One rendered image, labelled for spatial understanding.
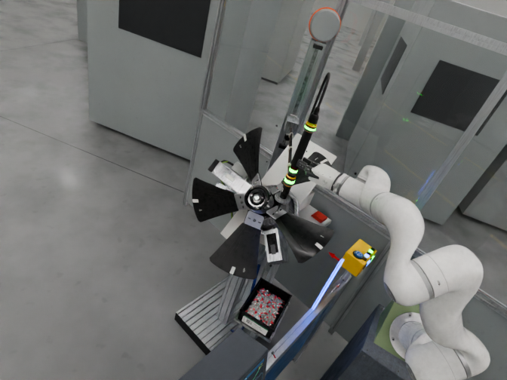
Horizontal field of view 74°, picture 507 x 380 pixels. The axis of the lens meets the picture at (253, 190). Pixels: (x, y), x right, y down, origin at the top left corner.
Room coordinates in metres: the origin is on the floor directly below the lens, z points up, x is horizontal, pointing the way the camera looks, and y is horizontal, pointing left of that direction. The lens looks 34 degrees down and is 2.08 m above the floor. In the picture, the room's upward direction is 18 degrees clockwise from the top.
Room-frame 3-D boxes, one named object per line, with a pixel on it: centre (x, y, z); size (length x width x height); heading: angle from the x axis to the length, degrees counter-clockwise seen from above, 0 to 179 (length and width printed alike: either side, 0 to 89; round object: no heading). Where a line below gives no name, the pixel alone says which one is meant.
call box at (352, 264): (1.28, -0.59, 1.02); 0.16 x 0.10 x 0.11; 149
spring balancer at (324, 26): (1.93, -0.09, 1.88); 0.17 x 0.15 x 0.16; 59
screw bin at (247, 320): (0.97, -0.21, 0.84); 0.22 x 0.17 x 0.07; 164
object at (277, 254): (1.21, -0.19, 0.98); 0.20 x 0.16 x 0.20; 149
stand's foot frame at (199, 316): (1.45, -0.12, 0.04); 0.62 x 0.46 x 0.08; 149
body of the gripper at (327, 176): (1.14, -0.25, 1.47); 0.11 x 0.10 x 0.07; 61
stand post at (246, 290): (1.57, -0.19, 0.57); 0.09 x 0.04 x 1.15; 59
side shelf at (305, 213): (1.74, -0.32, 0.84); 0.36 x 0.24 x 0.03; 59
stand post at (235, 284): (1.37, -0.07, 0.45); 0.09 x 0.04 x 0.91; 59
